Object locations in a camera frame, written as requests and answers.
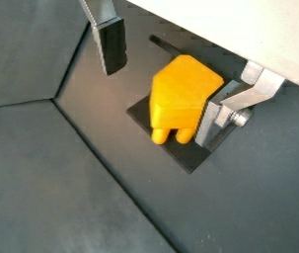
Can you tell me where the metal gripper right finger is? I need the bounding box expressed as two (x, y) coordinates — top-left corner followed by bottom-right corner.
(195, 61), (285, 147)

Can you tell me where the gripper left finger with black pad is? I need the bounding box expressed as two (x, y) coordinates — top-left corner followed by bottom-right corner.
(77, 0), (130, 76)

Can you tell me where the yellow three prong object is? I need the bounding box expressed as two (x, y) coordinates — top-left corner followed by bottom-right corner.
(150, 54), (224, 144)

